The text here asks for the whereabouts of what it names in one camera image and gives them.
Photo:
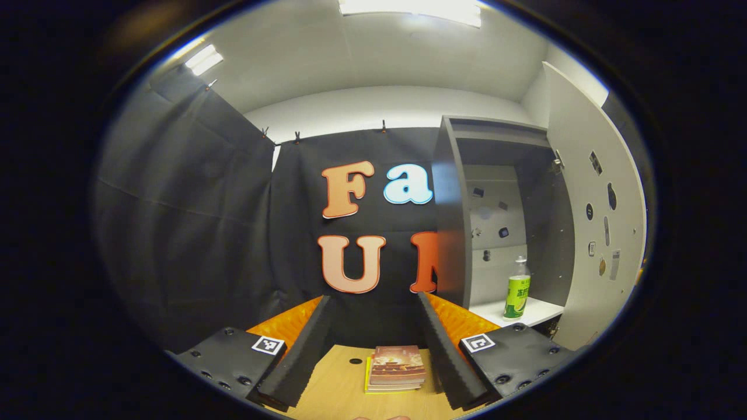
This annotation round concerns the beige cabinet door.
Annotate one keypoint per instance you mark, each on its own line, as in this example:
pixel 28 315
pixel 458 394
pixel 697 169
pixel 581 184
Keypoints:
pixel 583 262

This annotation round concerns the green label bottle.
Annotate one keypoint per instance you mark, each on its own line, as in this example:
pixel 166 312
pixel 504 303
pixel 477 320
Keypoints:
pixel 516 297

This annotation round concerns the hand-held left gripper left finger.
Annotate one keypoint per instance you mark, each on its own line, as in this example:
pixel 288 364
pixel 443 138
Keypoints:
pixel 309 356

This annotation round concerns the ceiling light panel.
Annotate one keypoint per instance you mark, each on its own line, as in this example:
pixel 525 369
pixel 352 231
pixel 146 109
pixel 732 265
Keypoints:
pixel 204 59
pixel 408 10

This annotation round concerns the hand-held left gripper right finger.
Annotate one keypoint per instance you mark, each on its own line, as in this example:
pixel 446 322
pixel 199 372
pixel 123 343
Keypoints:
pixel 443 356

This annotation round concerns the black backdrop cloth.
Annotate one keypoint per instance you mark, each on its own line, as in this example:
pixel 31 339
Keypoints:
pixel 192 221

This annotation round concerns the grey cabinet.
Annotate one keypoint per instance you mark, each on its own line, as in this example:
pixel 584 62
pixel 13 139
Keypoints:
pixel 449 233

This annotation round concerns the red patterned book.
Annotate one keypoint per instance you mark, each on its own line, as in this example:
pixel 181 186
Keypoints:
pixel 398 364

